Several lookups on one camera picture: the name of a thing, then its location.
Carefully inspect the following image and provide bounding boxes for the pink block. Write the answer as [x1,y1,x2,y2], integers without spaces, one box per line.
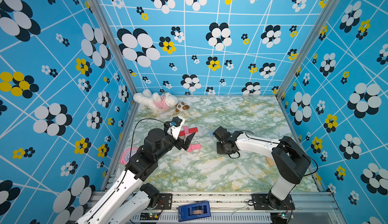
[183,126,190,137]
[187,144,202,152]

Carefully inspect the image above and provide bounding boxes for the white pink plush toy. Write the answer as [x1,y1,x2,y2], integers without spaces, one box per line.
[133,89,178,111]

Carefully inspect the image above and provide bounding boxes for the aluminium front rail frame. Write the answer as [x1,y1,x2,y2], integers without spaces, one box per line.
[80,192,346,224]

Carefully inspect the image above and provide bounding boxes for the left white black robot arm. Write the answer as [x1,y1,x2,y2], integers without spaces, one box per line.
[76,129,196,224]

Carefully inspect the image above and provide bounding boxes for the circuit board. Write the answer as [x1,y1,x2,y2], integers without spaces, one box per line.
[140,212,160,221]
[271,213,288,222]

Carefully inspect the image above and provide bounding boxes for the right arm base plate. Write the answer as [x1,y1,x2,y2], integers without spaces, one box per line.
[252,194,295,211]

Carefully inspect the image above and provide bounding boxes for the right circuit board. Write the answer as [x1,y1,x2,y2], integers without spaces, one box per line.
[271,213,288,222]

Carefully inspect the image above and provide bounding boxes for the pink alarm clock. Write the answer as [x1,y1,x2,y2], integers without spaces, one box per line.
[120,147,138,165]

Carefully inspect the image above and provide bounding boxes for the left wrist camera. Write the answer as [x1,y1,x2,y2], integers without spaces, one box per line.
[165,116,185,140]

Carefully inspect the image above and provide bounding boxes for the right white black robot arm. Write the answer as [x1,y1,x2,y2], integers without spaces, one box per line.
[213,127,312,210]

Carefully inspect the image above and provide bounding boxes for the wooden block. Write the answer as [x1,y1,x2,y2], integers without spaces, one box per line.
[265,156,275,166]

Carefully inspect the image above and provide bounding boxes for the left circuit board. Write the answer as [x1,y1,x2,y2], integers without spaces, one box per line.
[140,212,160,221]

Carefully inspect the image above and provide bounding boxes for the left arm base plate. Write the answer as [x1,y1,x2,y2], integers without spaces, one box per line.
[151,193,173,210]

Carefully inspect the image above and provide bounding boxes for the blue box device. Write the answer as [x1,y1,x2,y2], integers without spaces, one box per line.
[178,201,211,222]

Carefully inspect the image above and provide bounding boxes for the small brown white plush dog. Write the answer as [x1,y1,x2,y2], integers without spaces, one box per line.
[175,102,190,112]

